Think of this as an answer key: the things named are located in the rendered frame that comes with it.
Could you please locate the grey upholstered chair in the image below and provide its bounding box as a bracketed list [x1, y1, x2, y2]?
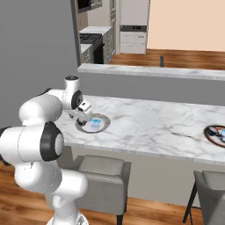
[56, 154, 132, 225]

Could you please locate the white fridge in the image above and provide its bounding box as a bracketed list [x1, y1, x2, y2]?
[118, 0, 150, 55]

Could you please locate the grey chair with black legs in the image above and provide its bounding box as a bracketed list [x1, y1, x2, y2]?
[182, 170, 225, 225]

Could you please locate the blue clear yogurt container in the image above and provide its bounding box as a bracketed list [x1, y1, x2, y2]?
[90, 118, 103, 132]

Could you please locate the grey round plate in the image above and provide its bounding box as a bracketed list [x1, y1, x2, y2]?
[75, 112, 112, 134]

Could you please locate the black stove with oven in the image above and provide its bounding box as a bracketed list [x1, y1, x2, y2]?
[79, 33, 105, 65]

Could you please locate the grey base cupboard run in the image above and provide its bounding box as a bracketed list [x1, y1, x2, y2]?
[102, 25, 119, 64]

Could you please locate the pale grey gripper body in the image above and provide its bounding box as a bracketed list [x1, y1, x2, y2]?
[64, 108, 90, 127]

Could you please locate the black microwave oven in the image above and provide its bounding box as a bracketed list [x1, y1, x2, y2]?
[76, 0, 92, 14]

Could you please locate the white blue yogurt container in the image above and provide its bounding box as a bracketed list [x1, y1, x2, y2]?
[215, 127, 225, 140]

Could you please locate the dark rimmed patterned plate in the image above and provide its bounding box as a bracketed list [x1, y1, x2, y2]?
[203, 124, 225, 147]

